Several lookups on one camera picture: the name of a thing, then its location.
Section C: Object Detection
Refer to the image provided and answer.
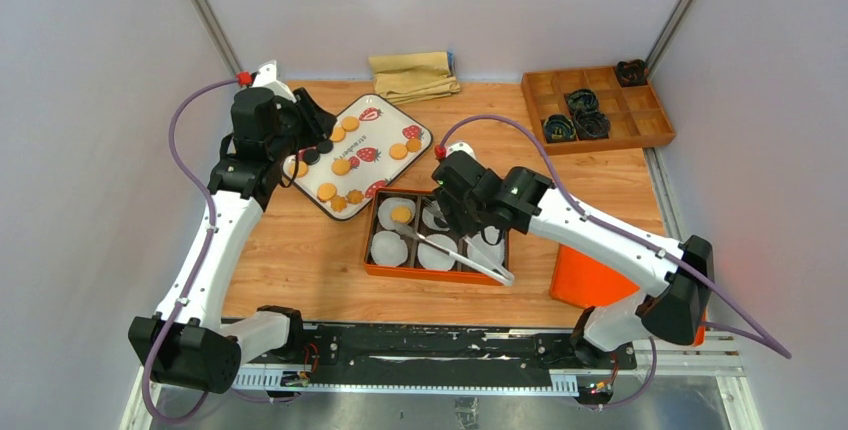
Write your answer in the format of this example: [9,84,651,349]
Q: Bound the black sandwich cookie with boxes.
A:
[301,148,321,165]
[315,140,334,154]

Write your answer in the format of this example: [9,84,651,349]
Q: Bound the round yellow cookie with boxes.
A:
[389,143,409,160]
[316,182,337,202]
[390,206,414,224]
[288,161,309,179]
[340,116,360,133]
[330,126,347,143]
[331,158,352,176]

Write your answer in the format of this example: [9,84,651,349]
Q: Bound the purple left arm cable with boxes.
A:
[140,79,303,425]

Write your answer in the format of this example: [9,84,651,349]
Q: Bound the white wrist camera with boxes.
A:
[434,140,477,161]
[237,60,297,102]

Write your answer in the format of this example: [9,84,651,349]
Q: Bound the dark rolled item in corner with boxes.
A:
[614,59,649,88]

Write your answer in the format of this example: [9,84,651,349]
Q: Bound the wooden compartment organizer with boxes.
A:
[521,66,676,155]

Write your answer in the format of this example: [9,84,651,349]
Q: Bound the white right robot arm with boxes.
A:
[431,151,712,368]

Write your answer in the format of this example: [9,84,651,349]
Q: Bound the white paper cup front left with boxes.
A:
[370,231,409,267]

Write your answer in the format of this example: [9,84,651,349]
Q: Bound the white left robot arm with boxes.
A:
[128,87,336,394]

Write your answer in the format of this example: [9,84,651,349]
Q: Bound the white paper cup front right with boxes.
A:
[466,234,509,276]

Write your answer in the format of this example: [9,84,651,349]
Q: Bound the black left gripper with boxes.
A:
[267,88,337,161]

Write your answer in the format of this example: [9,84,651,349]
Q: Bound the orange box lid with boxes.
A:
[550,246,709,352]

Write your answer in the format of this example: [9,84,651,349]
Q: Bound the white paper cup front middle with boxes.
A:
[417,234,458,271]

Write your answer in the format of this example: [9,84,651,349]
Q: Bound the swirl yellow cookie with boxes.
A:
[405,138,422,153]

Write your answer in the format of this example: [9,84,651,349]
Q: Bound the flower yellow cookie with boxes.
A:
[329,195,348,213]
[345,190,365,205]

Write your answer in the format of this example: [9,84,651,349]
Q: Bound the white paper cup back middle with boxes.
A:
[422,207,449,232]

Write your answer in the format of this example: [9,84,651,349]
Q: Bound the white paper cup back left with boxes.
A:
[377,197,416,231]

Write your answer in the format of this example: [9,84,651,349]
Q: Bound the white paper cup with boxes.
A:
[377,197,416,231]
[422,207,449,232]
[370,231,409,267]
[417,234,458,271]
[466,234,509,276]

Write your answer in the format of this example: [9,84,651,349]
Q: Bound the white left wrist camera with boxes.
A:
[237,60,297,102]

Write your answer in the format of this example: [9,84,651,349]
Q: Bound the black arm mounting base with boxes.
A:
[234,322,637,395]

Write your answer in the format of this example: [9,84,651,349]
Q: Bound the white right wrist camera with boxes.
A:
[434,140,477,161]

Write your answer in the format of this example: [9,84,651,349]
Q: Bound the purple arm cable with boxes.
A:
[438,114,793,411]
[140,79,303,425]

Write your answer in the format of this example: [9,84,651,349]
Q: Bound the white strawberry tray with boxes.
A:
[283,94,433,221]

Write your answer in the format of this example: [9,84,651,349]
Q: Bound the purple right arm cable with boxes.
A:
[438,114,793,411]

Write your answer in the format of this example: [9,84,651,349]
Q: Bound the orange compartment cookie box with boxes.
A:
[363,189,515,287]

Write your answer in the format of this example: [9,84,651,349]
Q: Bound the folded yellow cloth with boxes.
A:
[368,51,461,105]

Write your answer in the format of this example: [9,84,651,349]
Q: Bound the metal tongs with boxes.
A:
[395,198,515,287]

